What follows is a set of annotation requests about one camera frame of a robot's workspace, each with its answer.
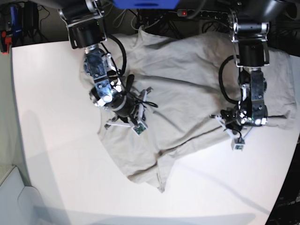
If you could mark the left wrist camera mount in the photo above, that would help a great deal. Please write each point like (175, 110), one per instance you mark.
(238, 137)

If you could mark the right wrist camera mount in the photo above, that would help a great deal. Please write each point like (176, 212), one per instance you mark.
(136, 124)

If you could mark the black power strip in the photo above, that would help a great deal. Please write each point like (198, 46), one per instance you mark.
(205, 14)

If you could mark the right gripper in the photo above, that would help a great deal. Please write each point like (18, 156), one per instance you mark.
(123, 101)

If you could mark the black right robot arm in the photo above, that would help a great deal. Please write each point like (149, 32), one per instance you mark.
(84, 20)

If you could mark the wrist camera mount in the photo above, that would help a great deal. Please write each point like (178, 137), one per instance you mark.
(136, 124)
(238, 137)

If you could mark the blue box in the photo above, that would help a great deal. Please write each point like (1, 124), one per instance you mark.
(146, 4)

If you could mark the red and black clamp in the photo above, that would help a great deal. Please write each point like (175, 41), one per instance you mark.
(5, 41)

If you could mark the beige t-shirt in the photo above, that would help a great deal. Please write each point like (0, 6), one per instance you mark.
(183, 76)

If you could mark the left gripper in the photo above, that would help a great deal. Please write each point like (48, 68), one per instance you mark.
(236, 119)

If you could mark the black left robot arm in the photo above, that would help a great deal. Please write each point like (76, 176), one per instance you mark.
(249, 27)

